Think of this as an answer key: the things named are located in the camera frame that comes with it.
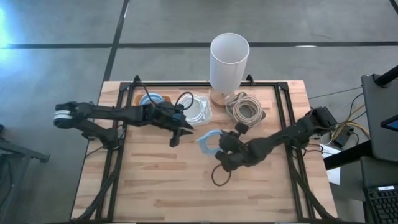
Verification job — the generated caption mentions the white paper sheet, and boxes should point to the white paper sheet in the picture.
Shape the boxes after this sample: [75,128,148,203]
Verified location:
[319,144,342,186]

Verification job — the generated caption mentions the white USB cable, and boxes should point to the white USB cable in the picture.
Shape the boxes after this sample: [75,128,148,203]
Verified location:
[177,96,203,126]
[186,95,213,125]

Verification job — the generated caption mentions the white shade table lamp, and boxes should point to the white shade table lamp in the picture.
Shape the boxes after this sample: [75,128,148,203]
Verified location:
[209,32,251,108]

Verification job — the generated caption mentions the blue USB cable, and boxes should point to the blue USB cable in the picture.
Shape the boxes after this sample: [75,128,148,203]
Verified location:
[139,93,166,107]
[197,129,224,156]

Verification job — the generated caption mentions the black left camera cable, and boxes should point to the black left camera cable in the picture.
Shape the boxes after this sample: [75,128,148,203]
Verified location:
[173,91,195,111]

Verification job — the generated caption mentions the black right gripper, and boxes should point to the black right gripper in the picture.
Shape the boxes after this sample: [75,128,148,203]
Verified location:
[214,130,260,172]

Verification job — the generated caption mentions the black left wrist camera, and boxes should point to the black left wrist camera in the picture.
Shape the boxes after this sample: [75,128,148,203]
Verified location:
[157,102,187,123]

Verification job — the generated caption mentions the black right camera cable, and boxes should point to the black right camera cable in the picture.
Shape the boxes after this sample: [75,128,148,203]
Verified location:
[211,163,233,188]

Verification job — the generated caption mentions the grey side desk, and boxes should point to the grey side desk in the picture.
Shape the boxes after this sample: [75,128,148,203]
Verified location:
[323,64,398,170]

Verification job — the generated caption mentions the black camera cable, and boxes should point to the black camera cable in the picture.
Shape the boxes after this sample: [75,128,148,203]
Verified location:
[173,91,195,111]
[211,163,233,188]

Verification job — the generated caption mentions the black laptop keyboard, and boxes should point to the black laptop keyboard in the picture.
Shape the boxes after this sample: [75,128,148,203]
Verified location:
[363,184,398,224]

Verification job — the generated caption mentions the yellow and black floor wires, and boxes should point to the yellow and black floor wires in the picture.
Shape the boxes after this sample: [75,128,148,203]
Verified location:
[322,92,371,147]

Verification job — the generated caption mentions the black table frame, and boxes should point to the black table frame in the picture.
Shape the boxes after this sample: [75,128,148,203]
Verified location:
[94,74,317,224]

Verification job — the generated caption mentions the grey plastic bin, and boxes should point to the grey plastic bin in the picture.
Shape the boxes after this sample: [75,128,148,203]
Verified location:
[224,91,267,129]

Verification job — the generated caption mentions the beige USB cable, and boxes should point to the beige USB cable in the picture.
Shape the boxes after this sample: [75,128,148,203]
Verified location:
[231,94,265,129]
[224,91,247,108]

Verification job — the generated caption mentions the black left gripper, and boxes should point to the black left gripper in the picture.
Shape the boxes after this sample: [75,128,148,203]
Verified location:
[140,104,195,148]

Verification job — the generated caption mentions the white plastic bin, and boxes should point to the white plastic bin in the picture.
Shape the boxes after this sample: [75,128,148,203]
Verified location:
[175,94,214,128]

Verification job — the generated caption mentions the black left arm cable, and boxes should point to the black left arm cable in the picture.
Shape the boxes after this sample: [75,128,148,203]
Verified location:
[134,77,158,105]

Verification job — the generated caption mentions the black cable bundle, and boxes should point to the black cable bundle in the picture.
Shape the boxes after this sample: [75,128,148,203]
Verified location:
[75,146,126,223]
[288,149,339,223]

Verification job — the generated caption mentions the black power box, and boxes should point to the black power box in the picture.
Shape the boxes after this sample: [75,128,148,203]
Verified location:
[331,125,354,147]

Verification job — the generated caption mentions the black stand legs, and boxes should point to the black stand legs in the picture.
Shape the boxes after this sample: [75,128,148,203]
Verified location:
[0,123,51,220]

